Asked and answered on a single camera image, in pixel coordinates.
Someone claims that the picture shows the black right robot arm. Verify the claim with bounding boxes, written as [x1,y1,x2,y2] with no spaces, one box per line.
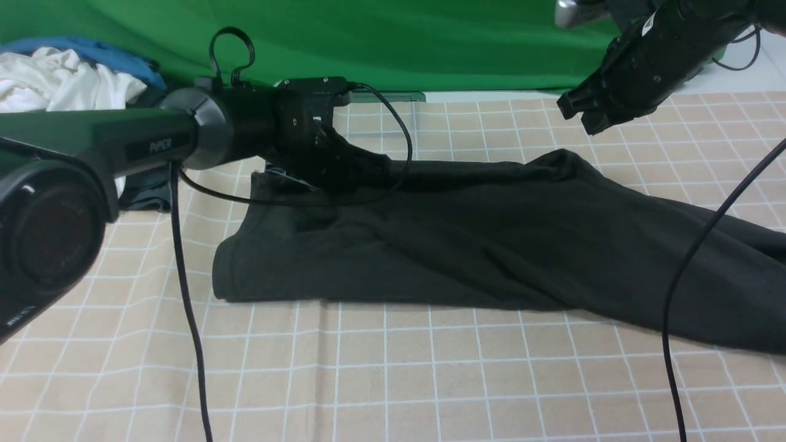
[558,1,785,135]

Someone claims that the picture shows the green backdrop cloth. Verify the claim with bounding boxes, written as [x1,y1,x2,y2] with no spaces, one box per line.
[1,1,620,91]

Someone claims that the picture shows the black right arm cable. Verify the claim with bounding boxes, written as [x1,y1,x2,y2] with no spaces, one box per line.
[661,28,786,442]

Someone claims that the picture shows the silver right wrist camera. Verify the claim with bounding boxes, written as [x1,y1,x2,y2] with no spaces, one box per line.
[554,1,613,29]

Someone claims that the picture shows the dark gray crumpled garment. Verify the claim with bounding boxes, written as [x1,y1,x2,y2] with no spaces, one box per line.
[115,86,172,214]

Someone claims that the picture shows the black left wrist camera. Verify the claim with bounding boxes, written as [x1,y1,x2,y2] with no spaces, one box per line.
[274,76,352,113]

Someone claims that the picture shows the blue crumpled garment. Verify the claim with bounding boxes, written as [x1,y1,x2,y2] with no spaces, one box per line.
[1,36,168,91]

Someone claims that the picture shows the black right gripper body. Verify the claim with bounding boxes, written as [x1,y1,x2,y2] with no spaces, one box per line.
[558,9,707,135]

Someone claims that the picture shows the dark gray long-sleeve top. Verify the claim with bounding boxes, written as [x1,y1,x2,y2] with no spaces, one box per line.
[212,149,786,355]

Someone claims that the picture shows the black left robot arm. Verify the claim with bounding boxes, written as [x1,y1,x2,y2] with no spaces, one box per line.
[1,87,390,341]

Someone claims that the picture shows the white crumpled shirt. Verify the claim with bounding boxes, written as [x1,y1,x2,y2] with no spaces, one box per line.
[0,48,150,197]

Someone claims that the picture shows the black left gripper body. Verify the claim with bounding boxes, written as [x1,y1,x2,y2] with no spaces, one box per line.
[273,98,391,192]

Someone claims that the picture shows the beige grid tablecloth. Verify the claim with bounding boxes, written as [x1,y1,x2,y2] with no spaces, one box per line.
[1,91,784,441]

